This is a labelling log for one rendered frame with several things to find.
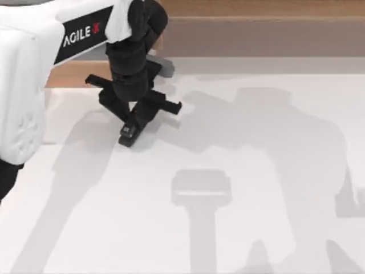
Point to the black stapler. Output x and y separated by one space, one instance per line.
127 137

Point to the pale wooden drawer front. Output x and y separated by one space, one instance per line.
77 74

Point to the wooden cabinet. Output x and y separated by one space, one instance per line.
256 34

